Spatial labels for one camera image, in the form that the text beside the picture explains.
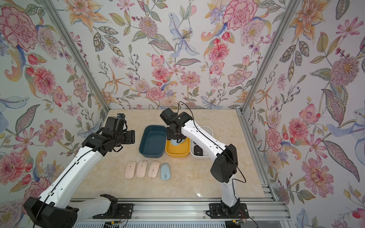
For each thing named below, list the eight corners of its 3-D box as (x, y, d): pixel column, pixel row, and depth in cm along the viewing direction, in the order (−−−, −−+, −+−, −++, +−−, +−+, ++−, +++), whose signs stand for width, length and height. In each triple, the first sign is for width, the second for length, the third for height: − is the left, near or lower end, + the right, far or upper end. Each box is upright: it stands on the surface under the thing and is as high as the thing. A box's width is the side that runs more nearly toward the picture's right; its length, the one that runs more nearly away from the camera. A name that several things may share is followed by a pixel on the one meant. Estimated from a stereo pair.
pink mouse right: (148, 178, 87) (147, 177, 85) (150, 161, 93) (150, 160, 92) (158, 178, 87) (158, 177, 85) (160, 161, 93) (160, 160, 92)
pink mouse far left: (124, 178, 87) (123, 177, 85) (128, 162, 93) (127, 161, 92) (133, 178, 87) (132, 177, 85) (136, 162, 93) (135, 161, 92)
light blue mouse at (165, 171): (160, 180, 86) (159, 178, 84) (161, 164, 92) (161, 162, 90) (170, 180, 86) (169, 178, 84) (171, 164, 92) (170, 162, 90)
